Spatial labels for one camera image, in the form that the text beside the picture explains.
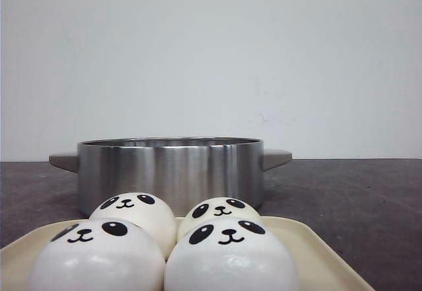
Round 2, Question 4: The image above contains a cream panda bun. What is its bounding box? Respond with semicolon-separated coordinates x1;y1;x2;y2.
177;197;262;241

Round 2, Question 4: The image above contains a white panda bun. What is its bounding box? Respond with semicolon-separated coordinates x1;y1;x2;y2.
164;217;300;290
27;218;166;290
90;192;177;259

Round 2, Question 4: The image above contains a stainless steel steamer pot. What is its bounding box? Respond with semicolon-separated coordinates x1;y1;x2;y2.
49;137;293;216

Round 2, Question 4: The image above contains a cream rectangular plastic tray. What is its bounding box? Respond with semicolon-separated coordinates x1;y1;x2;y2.
1;216;373;290

